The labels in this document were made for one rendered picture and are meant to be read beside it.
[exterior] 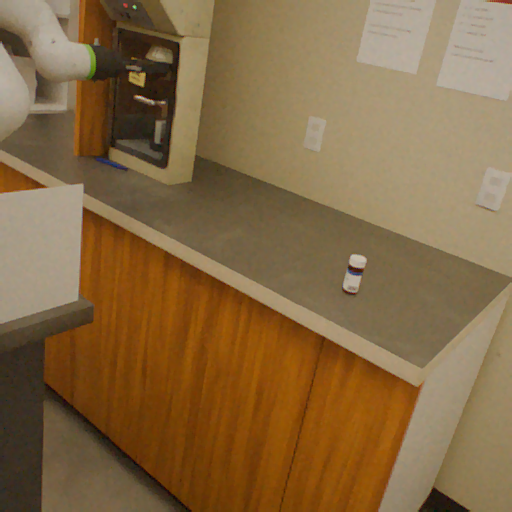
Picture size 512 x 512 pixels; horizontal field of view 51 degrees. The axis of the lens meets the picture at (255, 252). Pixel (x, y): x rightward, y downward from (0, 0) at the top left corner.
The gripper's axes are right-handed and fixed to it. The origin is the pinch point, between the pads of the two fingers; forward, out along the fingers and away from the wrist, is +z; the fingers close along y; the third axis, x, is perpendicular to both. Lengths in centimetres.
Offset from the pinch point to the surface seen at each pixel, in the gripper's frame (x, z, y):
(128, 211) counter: 37.0, -22.6, -18.0
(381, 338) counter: 37, -22, -98
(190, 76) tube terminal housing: 1.6, 9.3, -4.7
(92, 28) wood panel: -6.1, -0.8, 32.4
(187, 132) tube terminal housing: 19.4, 10.9, -4.7
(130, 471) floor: 131, -19, -27
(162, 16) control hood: -14.3, -2.0, -1.7
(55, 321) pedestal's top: 38, -69, -54
